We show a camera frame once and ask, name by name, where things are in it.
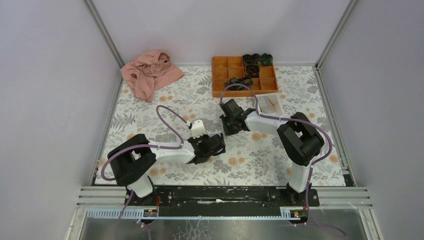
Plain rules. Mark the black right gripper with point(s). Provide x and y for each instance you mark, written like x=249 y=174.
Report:
x=227 y=132

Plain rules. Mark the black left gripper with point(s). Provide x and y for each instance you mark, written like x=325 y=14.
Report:
x=202 y=137

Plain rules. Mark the white plastic card tray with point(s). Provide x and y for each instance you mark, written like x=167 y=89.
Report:
x=269 y=104

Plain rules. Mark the black blue card holder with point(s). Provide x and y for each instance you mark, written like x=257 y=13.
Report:
x=222 y=144

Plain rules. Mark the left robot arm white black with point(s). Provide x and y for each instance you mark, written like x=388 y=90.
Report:
x=131 y=161

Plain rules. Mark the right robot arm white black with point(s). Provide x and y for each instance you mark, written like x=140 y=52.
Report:
x=301 y=141

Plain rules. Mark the floral patterned table mat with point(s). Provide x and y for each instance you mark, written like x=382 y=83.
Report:
x=251 y=159

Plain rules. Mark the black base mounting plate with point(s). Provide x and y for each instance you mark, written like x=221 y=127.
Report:
x=225 y=198

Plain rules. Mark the orange compartment tray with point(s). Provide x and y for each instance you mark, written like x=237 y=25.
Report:
x=227 y=69

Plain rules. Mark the pink crumpled cloth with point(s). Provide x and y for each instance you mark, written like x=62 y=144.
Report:
x=148 y=72

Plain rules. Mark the slotted aluminium cable rail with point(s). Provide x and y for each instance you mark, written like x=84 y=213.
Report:
x=180 y=214

